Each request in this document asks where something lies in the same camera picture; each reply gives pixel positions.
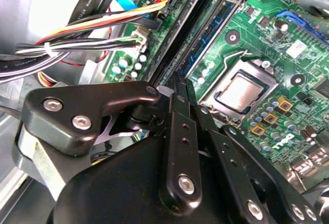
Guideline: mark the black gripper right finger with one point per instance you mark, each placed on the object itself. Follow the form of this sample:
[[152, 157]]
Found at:
[[231, 162]]

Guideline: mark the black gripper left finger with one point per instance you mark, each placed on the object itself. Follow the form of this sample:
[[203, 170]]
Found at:
[[64, 116]]

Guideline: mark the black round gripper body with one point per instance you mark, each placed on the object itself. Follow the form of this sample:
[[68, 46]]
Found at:
[[115, 195]]

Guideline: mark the green RAM stick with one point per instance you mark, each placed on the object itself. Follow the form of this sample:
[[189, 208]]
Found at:
[[213, 28]]

